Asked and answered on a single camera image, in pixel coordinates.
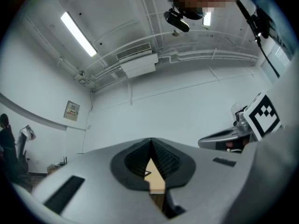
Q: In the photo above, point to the black head-worn camera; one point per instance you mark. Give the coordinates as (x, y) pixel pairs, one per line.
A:
(176, 21)

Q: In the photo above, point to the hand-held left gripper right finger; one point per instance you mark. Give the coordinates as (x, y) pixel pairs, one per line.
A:
(205, 171)

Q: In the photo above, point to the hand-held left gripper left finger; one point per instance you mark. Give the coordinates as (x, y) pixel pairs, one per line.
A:
(98, 171)

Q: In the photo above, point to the long ceiling tube light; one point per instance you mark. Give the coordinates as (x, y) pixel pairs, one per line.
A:
(79, 34)

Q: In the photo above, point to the person's light blue shirt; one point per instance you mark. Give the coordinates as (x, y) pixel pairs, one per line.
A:
(278, 10)

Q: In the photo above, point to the white air conditioner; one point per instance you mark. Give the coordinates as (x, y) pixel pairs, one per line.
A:
(137, 62)

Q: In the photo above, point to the small ceiling light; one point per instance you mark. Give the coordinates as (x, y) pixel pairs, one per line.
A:
(207, 18)

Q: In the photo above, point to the grey wall electrical box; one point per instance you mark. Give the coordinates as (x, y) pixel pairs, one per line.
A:
(71, 111)

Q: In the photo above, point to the dark picture frame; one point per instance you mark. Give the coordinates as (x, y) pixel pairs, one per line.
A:
(147, 173)

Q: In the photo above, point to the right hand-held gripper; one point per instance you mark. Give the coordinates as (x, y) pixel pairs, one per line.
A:
(264, 115)

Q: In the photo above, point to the floor clutter pile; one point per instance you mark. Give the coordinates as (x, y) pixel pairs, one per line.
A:
(57, 165)

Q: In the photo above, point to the white ceiling pipes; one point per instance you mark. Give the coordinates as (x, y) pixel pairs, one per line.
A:
(210, 55)

